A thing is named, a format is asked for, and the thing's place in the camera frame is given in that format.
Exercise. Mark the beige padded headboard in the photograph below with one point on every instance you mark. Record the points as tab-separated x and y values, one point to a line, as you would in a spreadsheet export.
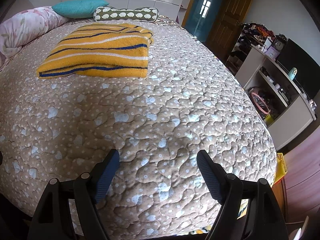
18	6

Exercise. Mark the teal cushion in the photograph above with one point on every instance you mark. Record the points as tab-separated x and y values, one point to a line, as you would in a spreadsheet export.
78	8

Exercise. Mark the yellow striped knit sweater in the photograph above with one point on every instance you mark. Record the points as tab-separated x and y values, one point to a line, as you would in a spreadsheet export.
100	50

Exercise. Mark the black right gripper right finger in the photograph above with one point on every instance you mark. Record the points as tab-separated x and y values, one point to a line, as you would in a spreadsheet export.
249	210

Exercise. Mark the beige dotted quilted bedspread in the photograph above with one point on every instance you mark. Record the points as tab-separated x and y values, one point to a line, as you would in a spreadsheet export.
189	101

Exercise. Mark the yellow box beside bed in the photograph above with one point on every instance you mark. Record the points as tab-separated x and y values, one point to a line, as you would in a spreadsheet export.
281	169

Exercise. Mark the brown wooden door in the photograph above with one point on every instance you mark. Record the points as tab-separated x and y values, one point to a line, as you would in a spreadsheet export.
226	28

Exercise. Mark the black television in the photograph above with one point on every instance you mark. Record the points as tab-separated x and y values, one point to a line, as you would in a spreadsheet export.
307	77

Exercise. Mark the pink round basket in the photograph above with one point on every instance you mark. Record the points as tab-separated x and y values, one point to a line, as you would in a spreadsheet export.
259	104

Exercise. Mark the pink floral duvet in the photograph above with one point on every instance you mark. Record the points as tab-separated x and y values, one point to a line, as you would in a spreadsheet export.
26	26

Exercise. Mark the white shelf unit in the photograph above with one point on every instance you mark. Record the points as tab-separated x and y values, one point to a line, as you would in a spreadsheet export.
293	112

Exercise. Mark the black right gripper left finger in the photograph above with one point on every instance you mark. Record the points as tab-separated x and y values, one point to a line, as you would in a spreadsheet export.
52	218

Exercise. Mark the mint green bottle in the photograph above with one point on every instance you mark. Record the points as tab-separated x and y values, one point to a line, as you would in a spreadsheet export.
292	73

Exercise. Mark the pile of clothes on shelf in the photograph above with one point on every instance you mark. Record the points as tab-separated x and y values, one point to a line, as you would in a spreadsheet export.
260	33

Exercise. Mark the olive white-dotted bolster pillow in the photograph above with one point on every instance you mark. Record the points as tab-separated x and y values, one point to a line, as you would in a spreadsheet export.
108	13

